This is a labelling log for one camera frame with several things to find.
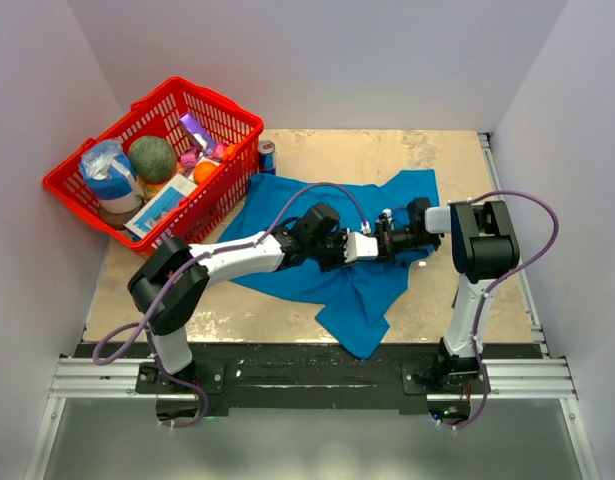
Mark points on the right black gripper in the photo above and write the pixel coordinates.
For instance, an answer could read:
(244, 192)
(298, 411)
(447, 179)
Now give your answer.
(385, 241)

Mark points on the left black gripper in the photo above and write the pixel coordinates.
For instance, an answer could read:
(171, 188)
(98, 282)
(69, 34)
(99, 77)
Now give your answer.
(340, 260)

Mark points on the blue garment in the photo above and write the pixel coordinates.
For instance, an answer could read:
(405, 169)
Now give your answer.
(356, 299)

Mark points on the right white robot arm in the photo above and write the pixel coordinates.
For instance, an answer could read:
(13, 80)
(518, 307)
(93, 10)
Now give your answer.
(484, 248)

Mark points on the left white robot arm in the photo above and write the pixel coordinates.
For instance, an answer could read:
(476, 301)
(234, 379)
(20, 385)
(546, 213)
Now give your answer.
(171, 283)

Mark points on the blue red drink can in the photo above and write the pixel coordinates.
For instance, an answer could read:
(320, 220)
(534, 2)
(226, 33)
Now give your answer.
(266, 152)

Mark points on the orange fruit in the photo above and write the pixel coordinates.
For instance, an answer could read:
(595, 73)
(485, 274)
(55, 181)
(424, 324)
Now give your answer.
(203, 171)

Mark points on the purple box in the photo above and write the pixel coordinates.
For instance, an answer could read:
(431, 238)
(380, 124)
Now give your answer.
(197, 134)

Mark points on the pink packet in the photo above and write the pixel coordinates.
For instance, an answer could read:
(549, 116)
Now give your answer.
(193, 156)

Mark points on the red plastic basket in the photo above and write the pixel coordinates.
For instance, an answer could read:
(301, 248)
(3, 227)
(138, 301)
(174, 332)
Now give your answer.
(158, 114)

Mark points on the blue white flat box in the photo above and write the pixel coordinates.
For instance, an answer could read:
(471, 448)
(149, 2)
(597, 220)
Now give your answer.
(157, 208)

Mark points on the green round melon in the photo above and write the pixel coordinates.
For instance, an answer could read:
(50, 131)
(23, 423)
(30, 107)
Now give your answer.
(153, 159)

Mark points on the blue white wrapped package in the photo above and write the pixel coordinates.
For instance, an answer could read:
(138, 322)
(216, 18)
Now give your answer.
(108, 173)

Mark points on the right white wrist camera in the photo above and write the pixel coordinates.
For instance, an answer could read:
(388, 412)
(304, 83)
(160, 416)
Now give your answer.
(386, 217)

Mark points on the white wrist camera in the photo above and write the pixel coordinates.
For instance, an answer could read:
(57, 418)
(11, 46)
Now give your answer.
(386, 217)
(360, 247)

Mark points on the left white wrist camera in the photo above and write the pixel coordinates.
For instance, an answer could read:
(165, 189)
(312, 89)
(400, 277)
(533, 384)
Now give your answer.
(360, 247)

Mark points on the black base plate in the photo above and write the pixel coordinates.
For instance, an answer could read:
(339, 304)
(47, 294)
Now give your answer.
(222, 377)

